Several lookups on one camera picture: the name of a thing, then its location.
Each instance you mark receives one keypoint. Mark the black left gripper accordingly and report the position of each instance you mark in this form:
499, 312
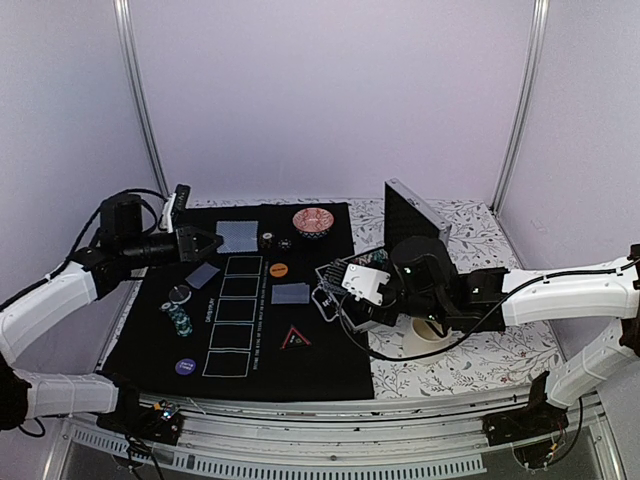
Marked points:
186, 243

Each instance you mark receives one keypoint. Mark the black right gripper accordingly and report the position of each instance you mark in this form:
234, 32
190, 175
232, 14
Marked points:
371, 314

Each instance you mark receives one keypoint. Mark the blue playing card deck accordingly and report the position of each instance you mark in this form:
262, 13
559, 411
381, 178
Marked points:
332, 276

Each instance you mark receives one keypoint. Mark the dealt blue card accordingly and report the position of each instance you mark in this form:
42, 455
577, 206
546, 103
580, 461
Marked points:
290, 294
201, 275

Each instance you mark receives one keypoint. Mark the clear acrylic dealer button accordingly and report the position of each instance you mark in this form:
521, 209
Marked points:
180, 294

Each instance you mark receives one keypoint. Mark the red triangular all-in marker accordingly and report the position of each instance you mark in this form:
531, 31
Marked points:
295, 339

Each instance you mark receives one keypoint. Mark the orange big blind button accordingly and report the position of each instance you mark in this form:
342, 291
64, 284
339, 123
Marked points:
278, 270

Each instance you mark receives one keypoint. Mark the black poker chip stack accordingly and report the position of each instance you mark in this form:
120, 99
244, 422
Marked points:
285, 244

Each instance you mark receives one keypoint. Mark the green blue poker chip stack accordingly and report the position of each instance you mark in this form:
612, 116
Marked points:
178, 316

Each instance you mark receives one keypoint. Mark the purple small blind button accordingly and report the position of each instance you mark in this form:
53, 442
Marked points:
185, 367

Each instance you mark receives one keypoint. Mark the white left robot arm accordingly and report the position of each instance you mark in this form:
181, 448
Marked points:
127, 235

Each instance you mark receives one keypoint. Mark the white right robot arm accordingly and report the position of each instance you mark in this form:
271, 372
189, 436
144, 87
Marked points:
493, 299

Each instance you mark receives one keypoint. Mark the red white poker chip stack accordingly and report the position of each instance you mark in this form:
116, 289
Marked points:
375, 259

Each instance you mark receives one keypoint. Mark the white ceramic mug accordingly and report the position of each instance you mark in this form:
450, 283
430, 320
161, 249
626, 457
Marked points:
424, 337

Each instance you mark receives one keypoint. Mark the black poker table mat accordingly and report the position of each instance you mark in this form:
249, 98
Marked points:
223, 317

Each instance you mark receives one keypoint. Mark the red patterned ceramic bowl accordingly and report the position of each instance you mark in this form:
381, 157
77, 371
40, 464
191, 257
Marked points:
313, 223

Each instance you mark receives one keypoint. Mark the floral white tablecloth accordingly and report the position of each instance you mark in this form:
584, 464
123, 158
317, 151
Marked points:
370, 365

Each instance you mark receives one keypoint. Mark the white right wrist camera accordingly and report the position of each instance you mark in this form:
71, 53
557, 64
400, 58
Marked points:
363, 283

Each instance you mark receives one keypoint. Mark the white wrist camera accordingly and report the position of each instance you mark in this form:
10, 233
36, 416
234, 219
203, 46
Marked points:
363, 283
173, 207

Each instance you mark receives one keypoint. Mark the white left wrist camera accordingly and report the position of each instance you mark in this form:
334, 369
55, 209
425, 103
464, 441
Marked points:
173, 207

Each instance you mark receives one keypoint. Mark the aluminium front rail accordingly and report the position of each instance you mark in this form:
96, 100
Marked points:
407, 438

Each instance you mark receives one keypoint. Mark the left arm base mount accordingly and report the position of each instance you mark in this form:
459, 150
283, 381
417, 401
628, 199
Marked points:
161, 422

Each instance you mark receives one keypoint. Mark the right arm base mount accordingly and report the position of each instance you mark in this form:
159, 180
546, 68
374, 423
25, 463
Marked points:
536, 418

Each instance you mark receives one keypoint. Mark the left aluminium frame post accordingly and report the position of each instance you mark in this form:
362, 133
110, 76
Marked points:
124, 25

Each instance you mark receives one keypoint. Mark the aluminium frame post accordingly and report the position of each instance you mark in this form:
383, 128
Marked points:
523, 104
124, 25

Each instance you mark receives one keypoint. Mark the right aluminium frame post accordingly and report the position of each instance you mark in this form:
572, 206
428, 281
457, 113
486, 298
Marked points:
523, 104

